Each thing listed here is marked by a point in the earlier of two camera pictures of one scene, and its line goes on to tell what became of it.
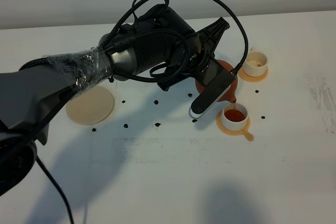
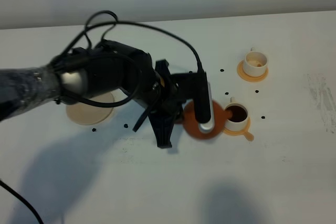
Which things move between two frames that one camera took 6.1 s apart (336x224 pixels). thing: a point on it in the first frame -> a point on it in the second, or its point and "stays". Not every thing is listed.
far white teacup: [255, 63] stays
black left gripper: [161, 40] -> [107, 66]
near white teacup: [234, 116] stays
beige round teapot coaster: [91, 106] stays
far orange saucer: [252, 79] stays
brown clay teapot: [230, 95] -> [191, 124]
